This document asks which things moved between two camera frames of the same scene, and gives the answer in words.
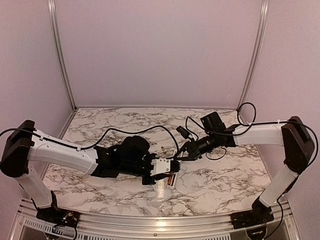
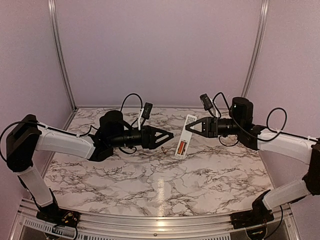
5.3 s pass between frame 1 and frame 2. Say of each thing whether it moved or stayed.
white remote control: moved
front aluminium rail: stayed
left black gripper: moved
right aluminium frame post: stayed
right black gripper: moved
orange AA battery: moved
